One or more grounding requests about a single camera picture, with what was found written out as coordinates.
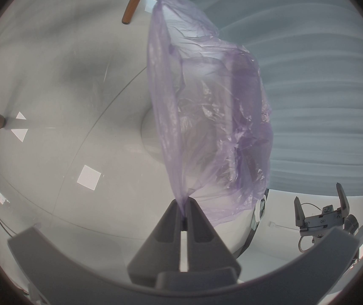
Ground purple plastic bag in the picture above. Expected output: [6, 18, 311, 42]
[146, 0, 274, 228]

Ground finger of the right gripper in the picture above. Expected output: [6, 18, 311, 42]
[294, 196, 306, 227]
[336, 183, 350, 216]

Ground pale blue curtain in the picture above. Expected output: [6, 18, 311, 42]
[151, 0, 363, 200]

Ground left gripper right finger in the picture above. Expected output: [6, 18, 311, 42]
[184, 197, 242, 272]

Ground wooden chair with white cushions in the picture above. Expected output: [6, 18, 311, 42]
[0, 0, 152, 129]

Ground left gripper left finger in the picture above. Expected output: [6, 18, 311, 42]
[127, 199, 182, 289]

